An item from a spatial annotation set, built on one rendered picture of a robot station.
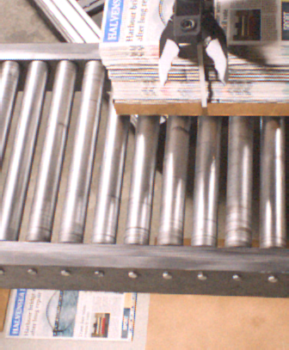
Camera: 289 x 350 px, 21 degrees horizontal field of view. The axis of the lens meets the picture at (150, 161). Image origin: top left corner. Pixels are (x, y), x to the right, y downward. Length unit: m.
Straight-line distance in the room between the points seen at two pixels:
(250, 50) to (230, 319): 1.03
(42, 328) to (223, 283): 0.93
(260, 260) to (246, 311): 0.83
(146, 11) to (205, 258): 0.48
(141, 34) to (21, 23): 1.56
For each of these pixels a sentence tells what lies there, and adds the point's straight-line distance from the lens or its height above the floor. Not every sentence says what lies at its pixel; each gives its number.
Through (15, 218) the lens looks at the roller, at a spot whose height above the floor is 0.79.
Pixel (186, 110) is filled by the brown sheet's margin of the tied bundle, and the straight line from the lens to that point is 1.61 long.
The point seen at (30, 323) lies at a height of 0.01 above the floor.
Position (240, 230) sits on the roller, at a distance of 1.49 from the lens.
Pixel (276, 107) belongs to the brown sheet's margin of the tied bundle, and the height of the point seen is 0.84.
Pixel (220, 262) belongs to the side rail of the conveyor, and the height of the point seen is 0.80.
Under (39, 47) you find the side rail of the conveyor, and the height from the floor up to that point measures 0.80.
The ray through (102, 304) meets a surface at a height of 0.01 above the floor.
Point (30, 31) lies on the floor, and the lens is 2.96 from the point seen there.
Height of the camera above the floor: 2.12
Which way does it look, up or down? 57 degrees down
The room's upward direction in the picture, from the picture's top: 11 degrees counter-clockwise
